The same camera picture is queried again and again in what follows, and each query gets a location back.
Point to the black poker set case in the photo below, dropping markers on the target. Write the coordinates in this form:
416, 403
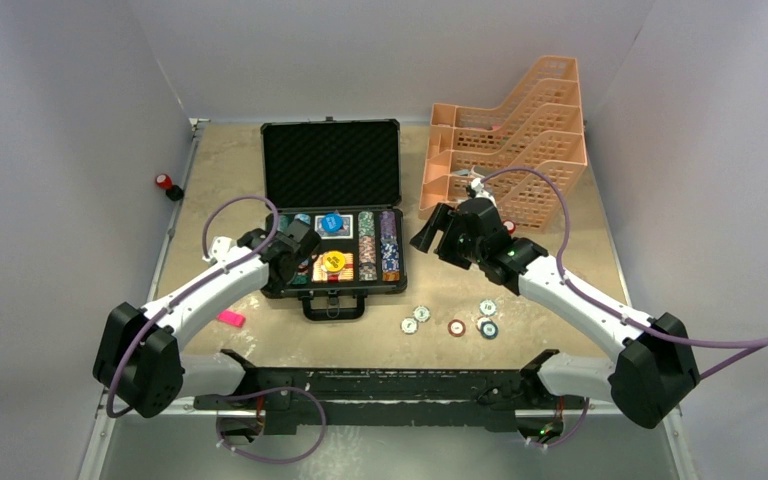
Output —
348, 167

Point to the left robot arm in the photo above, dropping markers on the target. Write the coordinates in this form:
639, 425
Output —
141, 359

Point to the red poker chip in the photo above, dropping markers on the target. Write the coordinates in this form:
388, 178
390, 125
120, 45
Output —
456, 328

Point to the pink highlighter marker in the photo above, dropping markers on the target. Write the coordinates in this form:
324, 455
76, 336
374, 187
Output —
232, 318

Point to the teal poker chip right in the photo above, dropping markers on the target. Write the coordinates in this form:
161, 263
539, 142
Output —
487, 328

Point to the orange plastic file tray rack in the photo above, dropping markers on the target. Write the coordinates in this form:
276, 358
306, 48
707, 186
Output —
538, 129

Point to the white poker chip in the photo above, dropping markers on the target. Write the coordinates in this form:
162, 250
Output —
488, 308
421, 313
409, 326

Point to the red emergency button left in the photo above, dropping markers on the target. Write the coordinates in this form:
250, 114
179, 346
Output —
171, 190

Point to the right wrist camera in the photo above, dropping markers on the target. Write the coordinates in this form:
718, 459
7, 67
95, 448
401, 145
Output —
477, 189

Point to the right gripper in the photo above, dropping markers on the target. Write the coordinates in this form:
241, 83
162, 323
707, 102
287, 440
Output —
444, 219

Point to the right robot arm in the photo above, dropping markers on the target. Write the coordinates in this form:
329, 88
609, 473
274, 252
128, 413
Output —
649, 366

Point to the blue playing card deck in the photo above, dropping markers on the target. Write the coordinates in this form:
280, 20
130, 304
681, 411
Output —
346, 233

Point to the black base frame rail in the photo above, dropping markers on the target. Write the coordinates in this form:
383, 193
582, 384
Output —
497, 400

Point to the yellow round button chip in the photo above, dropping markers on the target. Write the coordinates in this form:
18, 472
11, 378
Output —
333, 261

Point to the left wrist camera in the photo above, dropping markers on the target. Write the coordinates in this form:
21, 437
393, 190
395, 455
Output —
218, 249

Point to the blue round button chip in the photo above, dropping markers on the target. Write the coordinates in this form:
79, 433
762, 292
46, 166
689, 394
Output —
331, 223

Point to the red gold card deck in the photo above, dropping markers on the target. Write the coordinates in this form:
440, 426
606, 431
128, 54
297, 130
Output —
319, 275

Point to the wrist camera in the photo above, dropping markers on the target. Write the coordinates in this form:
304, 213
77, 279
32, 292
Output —
477, 189
218, 249

